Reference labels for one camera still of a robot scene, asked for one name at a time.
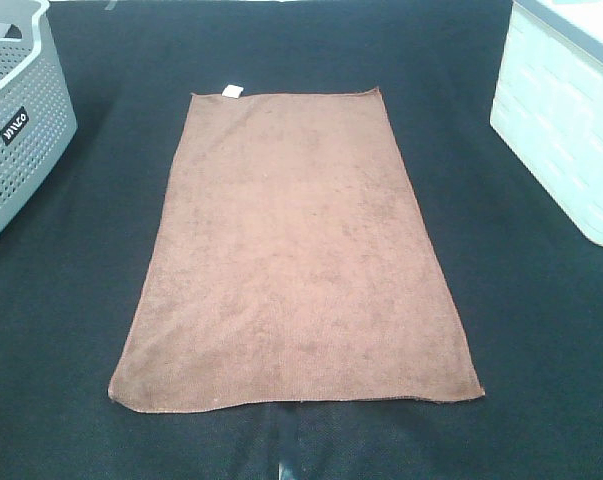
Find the brown microfibre towel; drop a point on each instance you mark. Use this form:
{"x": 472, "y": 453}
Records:
{"x": 291, "y": 263}

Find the pale green plastic basket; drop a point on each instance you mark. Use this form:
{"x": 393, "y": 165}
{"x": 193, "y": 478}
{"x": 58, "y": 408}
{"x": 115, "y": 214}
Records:
{"x": 548, "y": 103}

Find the grey perforated plastic basket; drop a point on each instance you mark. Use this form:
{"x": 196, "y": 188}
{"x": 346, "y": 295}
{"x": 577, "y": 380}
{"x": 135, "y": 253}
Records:
{"x": 37, "y": 119}

